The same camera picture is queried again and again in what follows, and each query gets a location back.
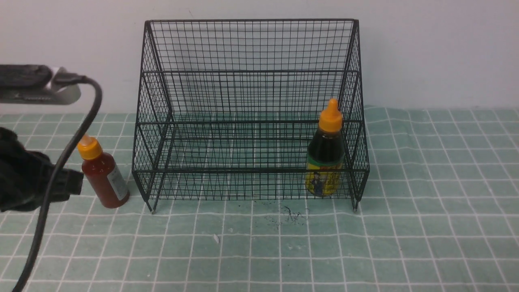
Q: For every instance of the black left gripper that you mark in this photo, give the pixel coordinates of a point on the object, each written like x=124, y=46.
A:
x=25, y=176

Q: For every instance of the dark soy sauce bottle yellow label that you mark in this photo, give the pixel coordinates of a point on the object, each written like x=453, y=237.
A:
x=325, y=153

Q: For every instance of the red sauce bottle orange cap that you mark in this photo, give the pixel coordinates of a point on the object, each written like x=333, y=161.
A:
x=103, y=174

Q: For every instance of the green checkered tablecloth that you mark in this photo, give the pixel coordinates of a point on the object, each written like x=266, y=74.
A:
x=439, y=214

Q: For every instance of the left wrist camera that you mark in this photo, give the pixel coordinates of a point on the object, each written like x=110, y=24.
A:
x=32, y=84

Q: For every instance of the black wire mesh shelf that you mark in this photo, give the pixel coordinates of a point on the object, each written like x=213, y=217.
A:
x=227, y=108

